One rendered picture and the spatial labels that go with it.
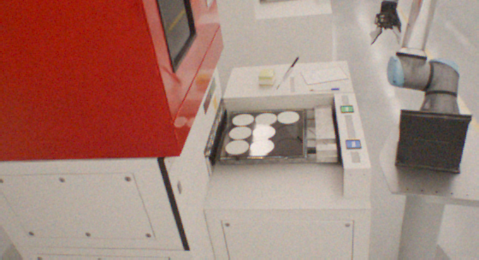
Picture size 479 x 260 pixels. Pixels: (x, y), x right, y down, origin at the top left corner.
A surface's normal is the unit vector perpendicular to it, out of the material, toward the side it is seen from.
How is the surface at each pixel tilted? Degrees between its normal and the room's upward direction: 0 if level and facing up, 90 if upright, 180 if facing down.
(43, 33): 90
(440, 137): 90
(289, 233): 90
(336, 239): 90
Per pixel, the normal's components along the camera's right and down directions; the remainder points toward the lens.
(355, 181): -0.13, 0.55
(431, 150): -0.36, 0.55
